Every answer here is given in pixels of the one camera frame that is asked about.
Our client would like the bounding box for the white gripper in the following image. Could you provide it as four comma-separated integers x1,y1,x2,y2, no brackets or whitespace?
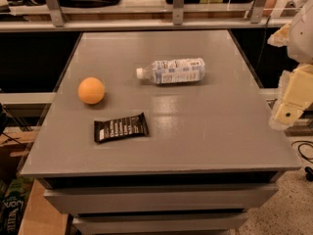
267,0,313,130

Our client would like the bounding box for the clear plastic water bottle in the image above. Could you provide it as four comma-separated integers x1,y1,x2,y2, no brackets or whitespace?
136,58,205,84

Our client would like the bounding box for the grey drawer cabinet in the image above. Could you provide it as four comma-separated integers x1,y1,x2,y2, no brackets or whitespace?
22,30,300,235

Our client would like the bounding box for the black snack bar wrapper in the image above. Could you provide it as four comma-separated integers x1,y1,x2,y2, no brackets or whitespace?
94,113,149,144

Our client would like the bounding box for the orange ball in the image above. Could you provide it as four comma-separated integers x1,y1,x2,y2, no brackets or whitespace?
78,77,106,105

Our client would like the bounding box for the metal shelf rack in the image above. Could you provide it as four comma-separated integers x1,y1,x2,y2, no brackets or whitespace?
0,0,297,32

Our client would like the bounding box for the cardboard box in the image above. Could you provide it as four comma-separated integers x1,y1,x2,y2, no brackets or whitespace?
19,180,68,235

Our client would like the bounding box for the green printed package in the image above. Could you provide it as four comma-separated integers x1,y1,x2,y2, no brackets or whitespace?
0,177,33,235

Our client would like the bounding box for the black cable on floor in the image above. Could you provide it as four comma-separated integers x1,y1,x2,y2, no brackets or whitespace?
291,140,313,182

